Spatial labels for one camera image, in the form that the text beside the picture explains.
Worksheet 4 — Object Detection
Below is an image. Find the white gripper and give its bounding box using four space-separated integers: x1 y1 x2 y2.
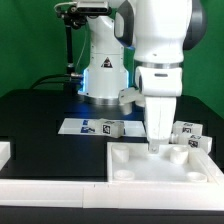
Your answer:
145 97 176 154

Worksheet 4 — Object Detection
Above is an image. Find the white square tabletop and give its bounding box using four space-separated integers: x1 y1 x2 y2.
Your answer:
107 142 218 183

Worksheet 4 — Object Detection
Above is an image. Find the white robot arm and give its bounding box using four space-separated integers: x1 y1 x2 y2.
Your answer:
79 0 205 152

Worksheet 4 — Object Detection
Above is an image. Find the white tag base sheet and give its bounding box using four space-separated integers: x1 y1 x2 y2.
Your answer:
58 118 146 137

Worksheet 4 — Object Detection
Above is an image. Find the white U-shaped fence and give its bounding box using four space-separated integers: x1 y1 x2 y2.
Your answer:
0 141 224 212

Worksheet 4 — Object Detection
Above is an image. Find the black cable bundle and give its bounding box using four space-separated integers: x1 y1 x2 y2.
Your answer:
29 73 84 91

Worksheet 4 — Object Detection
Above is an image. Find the black camera on stand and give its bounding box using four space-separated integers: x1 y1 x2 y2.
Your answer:
53 0 113 96

